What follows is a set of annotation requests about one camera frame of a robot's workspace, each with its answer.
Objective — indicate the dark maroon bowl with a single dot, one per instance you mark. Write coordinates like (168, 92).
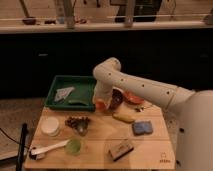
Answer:
(117, 99)

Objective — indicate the yellow banana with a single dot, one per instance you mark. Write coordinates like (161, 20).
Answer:
(123, 118)

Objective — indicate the black stand post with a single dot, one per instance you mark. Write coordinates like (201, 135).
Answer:
(22, 147)

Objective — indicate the green bean pod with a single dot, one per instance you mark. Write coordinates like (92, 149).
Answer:
(77, 102)

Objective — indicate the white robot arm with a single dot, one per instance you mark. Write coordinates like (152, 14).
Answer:
(194, 109)

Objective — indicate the wooden block eraser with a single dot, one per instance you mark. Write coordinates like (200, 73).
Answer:
(118, 151)

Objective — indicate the metal spoon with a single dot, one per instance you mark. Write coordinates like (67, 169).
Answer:
(142, 108)

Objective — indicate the grey cloth piece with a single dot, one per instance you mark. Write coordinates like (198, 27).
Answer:
(62, 94)

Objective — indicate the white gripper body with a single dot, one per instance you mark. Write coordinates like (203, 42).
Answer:
(103, 92)

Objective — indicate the blue sponge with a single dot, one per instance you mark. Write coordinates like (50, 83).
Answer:
(142, 127)

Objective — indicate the white handled brush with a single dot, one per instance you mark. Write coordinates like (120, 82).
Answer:
(36, 151)

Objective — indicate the orange bowl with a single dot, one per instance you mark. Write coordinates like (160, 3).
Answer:
(133, 99)

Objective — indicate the green cup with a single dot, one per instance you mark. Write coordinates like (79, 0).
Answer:
(73, 146)

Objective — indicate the orange apple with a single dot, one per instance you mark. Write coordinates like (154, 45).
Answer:
(101, 106)

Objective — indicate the green plastic tray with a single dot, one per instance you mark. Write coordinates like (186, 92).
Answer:
(84, 87)

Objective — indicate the bunch of dark keys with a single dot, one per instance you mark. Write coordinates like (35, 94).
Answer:
(79, 124)

